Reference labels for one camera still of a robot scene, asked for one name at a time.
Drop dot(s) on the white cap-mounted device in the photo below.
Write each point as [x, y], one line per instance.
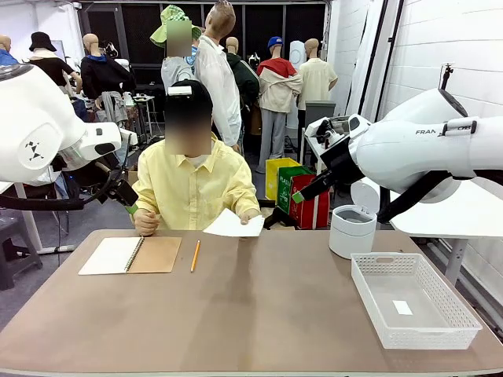
[179, 90]

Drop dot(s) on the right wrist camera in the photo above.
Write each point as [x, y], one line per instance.
[330, 131]

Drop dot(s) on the kraft cover spiral notebook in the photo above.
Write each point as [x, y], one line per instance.
[157, 255]

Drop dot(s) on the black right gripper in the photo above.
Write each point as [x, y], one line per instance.
[342, 163]

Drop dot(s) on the person's left hand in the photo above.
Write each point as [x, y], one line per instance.
[250, 216]

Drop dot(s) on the mannequin with blue cap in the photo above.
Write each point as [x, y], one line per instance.
[279, 90]

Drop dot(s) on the metal cart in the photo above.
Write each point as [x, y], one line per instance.
[147, 100]

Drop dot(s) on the small white label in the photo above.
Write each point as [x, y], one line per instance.
[402, 308]

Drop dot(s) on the red recycling bag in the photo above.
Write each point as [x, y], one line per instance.
[306, 216]

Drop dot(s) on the black baseball cap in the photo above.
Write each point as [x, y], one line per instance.
[200, 98]

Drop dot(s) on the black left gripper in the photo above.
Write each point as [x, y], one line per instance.
[123, 193]

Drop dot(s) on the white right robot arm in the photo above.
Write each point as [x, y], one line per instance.
[412, 157]

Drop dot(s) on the tall mannequin in white shirt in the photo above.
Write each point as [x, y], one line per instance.
[216, 78]

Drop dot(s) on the small white table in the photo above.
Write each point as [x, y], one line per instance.
[316, 214]

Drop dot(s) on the mannequin in dark green jacket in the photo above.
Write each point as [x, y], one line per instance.
[245, 82]

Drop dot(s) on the green recycling bag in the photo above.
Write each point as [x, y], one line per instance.
[285, 192]

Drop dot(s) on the black floor stand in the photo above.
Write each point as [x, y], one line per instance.
[277, 218]

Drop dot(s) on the mannequin with green checked hat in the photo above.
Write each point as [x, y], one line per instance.
[175, 74]

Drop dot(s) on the white paper sheet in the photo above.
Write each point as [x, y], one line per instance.
[232, 228]

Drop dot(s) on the white lidded trash can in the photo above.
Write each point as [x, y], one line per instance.
[349, 235]

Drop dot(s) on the mannequin in blue shirt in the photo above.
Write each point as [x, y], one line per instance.
[6, 59]

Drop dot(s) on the mannequin in black hoodie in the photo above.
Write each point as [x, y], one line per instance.
[102, 78]

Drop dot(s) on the gray cabinet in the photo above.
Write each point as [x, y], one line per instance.
[320, 110]

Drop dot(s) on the person in yellow shirt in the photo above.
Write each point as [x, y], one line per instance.
[192, 184]

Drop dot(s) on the white tall appliance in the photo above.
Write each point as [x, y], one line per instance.
[297, 53]

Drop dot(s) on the person's right hand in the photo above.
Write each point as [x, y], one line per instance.
[146, 223]

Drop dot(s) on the white desk with metal legs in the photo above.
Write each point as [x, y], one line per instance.
[29, 224]

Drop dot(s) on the mannequin with black bucket hat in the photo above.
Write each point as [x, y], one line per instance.
[51, 66]

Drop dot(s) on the large white table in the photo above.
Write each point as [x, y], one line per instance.
[452, 220]

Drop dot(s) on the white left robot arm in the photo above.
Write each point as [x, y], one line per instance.
[31, 118]

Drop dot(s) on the yellow pencil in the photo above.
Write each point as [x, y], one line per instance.
[195, 256]

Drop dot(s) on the small black tripod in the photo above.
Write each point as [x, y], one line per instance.
[445, 78]

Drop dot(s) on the mannequin in cream shirt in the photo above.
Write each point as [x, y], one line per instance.
[316, 78]

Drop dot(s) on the yellow recycling bag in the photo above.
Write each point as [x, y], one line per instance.
[275, 176]

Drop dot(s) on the whiteboard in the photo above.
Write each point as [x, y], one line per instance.
[61, 49]

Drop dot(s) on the white perforated plastic basket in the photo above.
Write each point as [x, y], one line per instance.
[424, 338]

